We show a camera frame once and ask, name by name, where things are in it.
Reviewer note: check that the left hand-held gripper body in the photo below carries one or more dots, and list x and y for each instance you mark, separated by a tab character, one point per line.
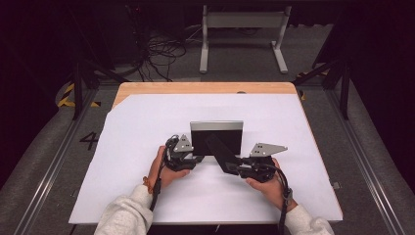
182	145

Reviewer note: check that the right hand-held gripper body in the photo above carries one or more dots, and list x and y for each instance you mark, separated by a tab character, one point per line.
266	150

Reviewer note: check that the person's left hand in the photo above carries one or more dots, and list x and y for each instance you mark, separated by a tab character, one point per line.
163	178

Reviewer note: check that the person's right hand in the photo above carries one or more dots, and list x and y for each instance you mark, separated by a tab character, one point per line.
272	191

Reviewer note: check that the white table sheet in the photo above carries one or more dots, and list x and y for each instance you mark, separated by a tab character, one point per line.
130	130

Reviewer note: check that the black metal stand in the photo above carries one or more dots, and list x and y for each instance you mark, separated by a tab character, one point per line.
344	94
77	94

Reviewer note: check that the yellow black hazard tape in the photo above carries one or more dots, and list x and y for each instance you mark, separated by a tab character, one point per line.
65	103

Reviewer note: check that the white metal stand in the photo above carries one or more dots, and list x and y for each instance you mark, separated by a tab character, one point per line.
243	19

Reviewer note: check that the small grey floor bracket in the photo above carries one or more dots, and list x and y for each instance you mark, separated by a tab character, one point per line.
336	185

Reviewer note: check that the aluminium floor rail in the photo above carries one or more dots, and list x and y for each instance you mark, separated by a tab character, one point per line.
365	163
52	163

